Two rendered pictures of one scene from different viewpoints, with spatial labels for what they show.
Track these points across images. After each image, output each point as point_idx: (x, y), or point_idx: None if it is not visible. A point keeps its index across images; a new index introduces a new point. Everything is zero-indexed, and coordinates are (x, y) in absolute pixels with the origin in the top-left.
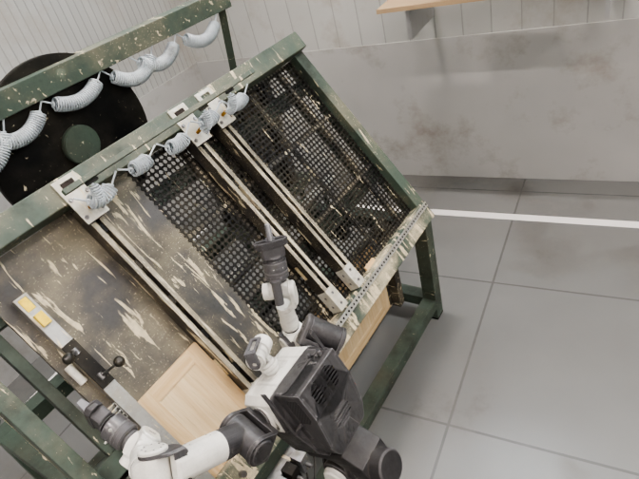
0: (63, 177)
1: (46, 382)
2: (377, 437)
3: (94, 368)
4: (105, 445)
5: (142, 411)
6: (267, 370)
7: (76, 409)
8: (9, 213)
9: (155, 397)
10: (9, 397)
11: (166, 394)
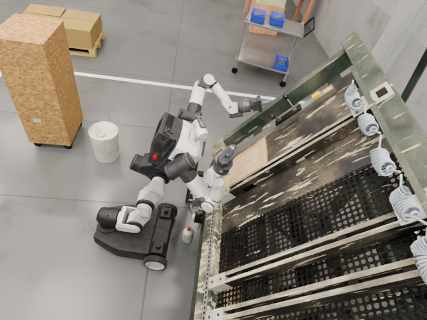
0: (390, 87)
1: None
2: (141, 166)
3: (284, 117)
4: None
5: (258, 136)
6: (193, 130)
7: None
8: (374, 66)
9: (260, 145)
10: (294, 87)
11: (258, 150)
